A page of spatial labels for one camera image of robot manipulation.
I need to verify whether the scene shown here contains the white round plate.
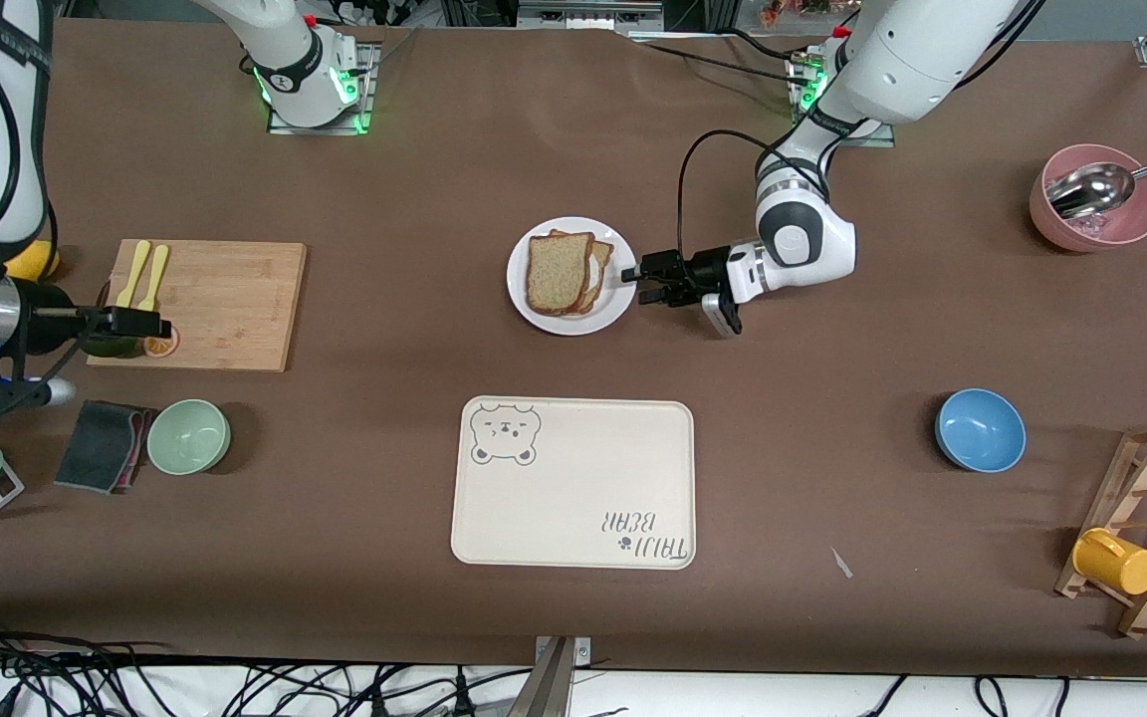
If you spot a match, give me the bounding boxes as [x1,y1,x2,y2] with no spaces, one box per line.
[507,217,638,337]

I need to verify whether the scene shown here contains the plain bread slice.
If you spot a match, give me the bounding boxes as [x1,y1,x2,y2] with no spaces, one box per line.
[525,231,596,317]

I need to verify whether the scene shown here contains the yellow plastic fork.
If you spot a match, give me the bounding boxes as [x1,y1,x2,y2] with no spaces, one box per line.
[136,244,171,313]

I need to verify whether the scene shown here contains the bread slice under egg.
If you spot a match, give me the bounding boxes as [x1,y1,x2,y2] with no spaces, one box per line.
[548,228,615,318]

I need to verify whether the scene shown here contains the yellow lemon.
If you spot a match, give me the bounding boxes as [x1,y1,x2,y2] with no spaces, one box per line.
[4,243,63,281]

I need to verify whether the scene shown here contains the wooden cutting board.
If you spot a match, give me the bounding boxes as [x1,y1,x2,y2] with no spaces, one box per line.
[87,239,308,373]

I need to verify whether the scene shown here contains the pale green bowl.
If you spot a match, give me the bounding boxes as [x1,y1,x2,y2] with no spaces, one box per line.
[146,399,232,476]

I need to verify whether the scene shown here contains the dark folded cloth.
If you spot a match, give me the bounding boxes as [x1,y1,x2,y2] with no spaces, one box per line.
[54,400,158,496]

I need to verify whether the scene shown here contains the cream bear print tray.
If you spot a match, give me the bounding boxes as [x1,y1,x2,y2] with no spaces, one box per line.
[451,396,696,570]

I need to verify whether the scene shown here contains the blue bowl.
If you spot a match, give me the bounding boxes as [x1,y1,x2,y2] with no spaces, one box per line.
[935,388,1027,473]

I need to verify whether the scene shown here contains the metal scoop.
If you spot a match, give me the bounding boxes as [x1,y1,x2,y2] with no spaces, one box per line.
[1045,149,1147,221]

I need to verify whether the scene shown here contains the pink bowl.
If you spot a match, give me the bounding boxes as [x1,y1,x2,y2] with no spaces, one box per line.
[1029,143,1147,254]

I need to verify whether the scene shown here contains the wooden cup rack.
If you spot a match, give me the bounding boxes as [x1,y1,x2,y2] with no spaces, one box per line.
[1054,420,1147,640]

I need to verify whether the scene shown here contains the yellow cup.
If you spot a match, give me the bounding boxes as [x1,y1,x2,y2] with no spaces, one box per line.
[1072,528,1147,597]

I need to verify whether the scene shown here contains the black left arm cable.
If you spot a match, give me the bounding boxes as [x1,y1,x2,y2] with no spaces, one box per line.
[677,129,835,262]

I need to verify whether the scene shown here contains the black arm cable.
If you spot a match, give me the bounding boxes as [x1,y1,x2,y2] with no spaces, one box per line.
[0,20,83,399]
[677,129,835,262]

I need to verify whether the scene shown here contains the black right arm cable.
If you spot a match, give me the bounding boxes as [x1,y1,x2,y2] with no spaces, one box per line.
[0,20,83,399]

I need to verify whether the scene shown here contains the black base cable on table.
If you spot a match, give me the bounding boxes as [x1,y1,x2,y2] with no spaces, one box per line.
[623,30,825,89]

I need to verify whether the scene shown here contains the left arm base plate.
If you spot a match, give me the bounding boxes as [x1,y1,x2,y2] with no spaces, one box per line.
[791,50,897,149]

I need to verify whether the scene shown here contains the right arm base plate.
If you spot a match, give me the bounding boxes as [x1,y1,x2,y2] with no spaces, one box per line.
[267,40,377,136]

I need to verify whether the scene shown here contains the black floor cable tangle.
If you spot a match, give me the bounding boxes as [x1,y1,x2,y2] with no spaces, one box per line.
[0,612,530,717]

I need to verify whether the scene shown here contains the metal table edge bracket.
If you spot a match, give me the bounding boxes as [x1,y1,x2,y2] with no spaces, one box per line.
[532,635,592,717]

